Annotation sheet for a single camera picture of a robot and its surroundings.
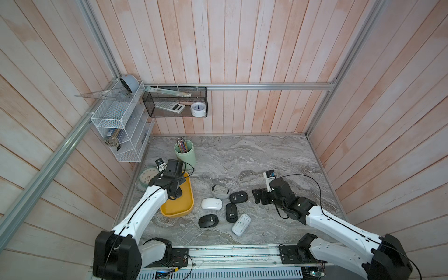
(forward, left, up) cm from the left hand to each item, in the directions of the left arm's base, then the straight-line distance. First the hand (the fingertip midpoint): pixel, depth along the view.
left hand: (172, 180), depth 84 cm
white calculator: (+39, +2, +14) cm, 42 cm away
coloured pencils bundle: (+20, -2, +4) cm, 21 cm away
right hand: (-3, -43, -2) cm, 43 cm away
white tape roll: (+36, -11, +16) cm, 41 cm away
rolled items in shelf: (+11, +24, +19) cm, 33 cm away
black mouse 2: (-16, -18, -11) cm, 26 cm away
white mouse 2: (-18, -33, -10) cm, 39 cm away
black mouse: (-5, -33, -9) cm, 35 cm away
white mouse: (-8, -19, -10) cm, 23 cm away
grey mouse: (-1, -23, -9) cm, 25 cm away
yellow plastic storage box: (-9, -4, -11) cm, 15 cm away
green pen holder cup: (+15, -5, +2) cm, 16 cm away
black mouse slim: (-12, -29, -11) cm, 34 cm away
